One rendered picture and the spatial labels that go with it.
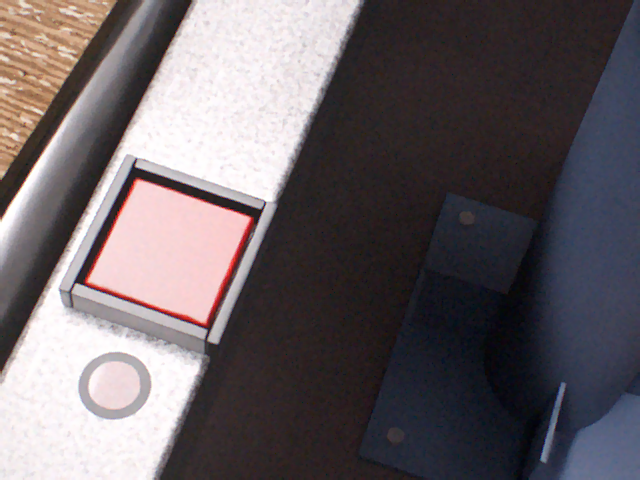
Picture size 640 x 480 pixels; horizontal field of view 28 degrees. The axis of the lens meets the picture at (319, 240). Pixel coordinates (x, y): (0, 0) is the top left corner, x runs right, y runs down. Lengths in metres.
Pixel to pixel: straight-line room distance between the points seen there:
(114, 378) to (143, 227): 0.07
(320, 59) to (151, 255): 0.15
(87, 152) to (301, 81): 0.11
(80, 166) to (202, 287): 0.10
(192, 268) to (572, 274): 0.72
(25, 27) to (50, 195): 0.09
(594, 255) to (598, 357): 0.19
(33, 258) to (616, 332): 0.81
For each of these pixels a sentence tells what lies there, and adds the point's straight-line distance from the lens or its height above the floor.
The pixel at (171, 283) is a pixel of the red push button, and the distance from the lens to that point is 0.58.
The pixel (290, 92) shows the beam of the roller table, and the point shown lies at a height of 0.92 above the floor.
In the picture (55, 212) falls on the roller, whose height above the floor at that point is 0.91.
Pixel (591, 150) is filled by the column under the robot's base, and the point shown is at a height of 0.52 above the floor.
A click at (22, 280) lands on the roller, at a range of 0.61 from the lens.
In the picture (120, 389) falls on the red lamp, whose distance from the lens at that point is 0.58.
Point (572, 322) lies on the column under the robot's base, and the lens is 1.33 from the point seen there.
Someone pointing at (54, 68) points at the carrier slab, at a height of 0.94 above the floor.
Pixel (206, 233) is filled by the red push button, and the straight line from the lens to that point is 0.59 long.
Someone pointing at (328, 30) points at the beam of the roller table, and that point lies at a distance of 0.68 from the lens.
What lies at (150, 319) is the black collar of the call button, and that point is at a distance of 0.57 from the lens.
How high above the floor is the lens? 1.45
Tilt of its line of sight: 61 degrees down
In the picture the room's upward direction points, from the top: 8 degrees clockwise
